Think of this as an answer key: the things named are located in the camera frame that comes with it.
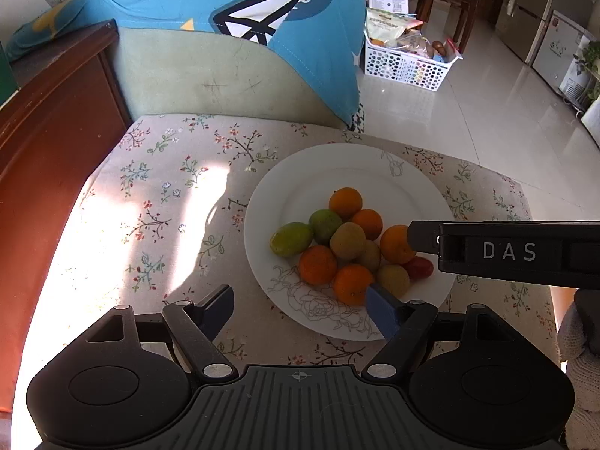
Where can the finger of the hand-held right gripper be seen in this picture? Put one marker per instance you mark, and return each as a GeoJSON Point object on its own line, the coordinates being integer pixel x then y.
{"type": "Point", "coordinates": [422, 238]}

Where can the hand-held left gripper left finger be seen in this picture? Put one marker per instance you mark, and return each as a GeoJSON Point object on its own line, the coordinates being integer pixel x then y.
{"type": "Point", "coordinates": [219, 311]}

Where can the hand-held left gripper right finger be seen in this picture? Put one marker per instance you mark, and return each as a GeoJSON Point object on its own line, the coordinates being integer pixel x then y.
{"type": "Point", "coordinates": [382, 311]}

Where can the orange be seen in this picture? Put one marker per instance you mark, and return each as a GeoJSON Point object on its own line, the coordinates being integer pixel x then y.
{"type": "Point", "coordinates": [345, 202]}
{"type": "Point", "coordinates": [351, 285]}
{"type": "Point", "coordinates": [368, 222]}
{"type": "Point", "coordinates": [318, 265]}
{"type": "Point", "coordinates": [396, 245]}

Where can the red cherry tomato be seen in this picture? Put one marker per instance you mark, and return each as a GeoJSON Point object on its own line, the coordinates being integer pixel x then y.
{"type": "Point", "coordinates": [419, 268]}

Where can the yellow-brown round fruit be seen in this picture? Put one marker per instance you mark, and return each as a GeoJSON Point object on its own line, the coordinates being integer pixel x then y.
{"type": "Point", "coordinates": [371, 257]}
{"type": "Point", "coordinates": [393, 279]}
{"type": "Point", "coordinates": [347, 241]}

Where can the green oblong fruit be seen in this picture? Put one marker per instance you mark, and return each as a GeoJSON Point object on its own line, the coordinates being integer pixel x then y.
{"type": "Point", "coordinates": [325, 226]}
{"type": "Point", "coordinates": [291, 239]}

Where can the white plate with flower drawing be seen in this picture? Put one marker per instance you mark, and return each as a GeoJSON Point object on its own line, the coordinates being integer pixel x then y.
{"type": "Point", "coordinates": [281, 183]}

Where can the white perforated plastic basket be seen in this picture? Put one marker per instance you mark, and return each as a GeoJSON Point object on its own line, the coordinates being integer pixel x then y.
{"type": "Point", "coordinates": [408, 68]}

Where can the white chest freezer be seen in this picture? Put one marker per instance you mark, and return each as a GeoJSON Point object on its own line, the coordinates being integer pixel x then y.
{"type": "Point", "coordinates": [558, 47]}

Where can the potted green plant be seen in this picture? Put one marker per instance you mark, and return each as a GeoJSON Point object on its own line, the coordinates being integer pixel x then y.
{"type": "Point", "coordinates": [591, 54]}

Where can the snack packets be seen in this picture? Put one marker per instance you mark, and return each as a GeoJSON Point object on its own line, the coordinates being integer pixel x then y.
{"type": "Point", "coordinates": [389, 26]}

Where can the silver refrigerator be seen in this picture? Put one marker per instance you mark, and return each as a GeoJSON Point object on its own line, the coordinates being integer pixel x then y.
{"type": "Point", "coordinates": [529, 4]}

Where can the wooden sofa armrest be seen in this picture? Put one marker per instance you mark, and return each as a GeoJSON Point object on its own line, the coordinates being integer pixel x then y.
{"type": "Point", "coordinates": [51, 126]}

